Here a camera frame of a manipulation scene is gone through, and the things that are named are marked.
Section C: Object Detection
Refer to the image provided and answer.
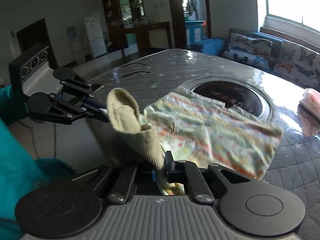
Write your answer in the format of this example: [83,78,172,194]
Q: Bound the green striped baby jacket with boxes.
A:
[106,87,284,195]

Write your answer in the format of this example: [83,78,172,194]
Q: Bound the white refrigerator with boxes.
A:
[84,14,107,59]

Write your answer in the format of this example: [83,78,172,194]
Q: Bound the clear safety glasses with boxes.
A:
[117,61,150,78]

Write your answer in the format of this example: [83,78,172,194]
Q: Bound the teal sleeve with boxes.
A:
[1,85,75,239]

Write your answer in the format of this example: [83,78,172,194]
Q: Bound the dark wooden desk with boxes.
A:
[120,22,173,57]

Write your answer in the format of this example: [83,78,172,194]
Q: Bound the dark wooden cabinet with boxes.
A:
[101,0,151,56]

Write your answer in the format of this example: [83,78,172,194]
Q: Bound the black induction cooktop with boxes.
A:
[193,81,263,116]

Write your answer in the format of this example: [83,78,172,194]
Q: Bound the quilted grey table cover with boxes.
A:
[90,49,319,239]

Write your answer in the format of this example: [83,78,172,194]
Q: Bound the blue sofa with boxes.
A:
[188,28,289,81]

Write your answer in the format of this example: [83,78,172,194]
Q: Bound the blue white cabinet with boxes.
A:
[185,20,208,45]

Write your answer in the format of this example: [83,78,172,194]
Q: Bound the left butterfly cushion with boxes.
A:
[222,33,273,69]

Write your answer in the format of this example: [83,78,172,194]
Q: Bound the butterfly cushion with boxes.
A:
[222,33,273,69]
[274,41,319,91]

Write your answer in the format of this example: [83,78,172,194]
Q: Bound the pink tissue pack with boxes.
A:
[300,88,320,120]

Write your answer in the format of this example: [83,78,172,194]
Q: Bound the right butterfly cushion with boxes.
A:
[274,41,319,91]

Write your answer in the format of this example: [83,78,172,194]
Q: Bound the window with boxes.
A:
[264,0,319,33]

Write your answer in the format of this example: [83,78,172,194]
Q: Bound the black cable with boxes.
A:
[17,119,58,159]

